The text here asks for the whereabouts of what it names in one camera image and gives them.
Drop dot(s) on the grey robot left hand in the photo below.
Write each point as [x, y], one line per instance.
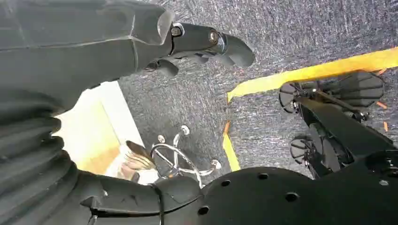
[71, 40]

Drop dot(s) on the pale wooden desk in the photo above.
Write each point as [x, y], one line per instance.
[87, 136]

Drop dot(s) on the ribbed grey left arm sleeve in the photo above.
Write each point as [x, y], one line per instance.
[25, 155]

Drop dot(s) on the person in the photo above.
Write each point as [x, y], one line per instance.
[138, 160]

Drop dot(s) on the chrome chair base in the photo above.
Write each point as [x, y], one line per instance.
[174, 152]

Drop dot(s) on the dark grey robot waist cover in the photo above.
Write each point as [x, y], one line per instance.
[130, 195]

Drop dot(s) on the short yellow floor tape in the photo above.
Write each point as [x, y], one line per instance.
[230, 152]

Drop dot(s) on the long yellow floor tape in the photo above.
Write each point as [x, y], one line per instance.
[311, 73]

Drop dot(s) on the black robot right leg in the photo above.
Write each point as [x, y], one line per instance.
[326, 155]

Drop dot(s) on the small orange floor tape bit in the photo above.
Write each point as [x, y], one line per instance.
[381, 105]
[385, 126]

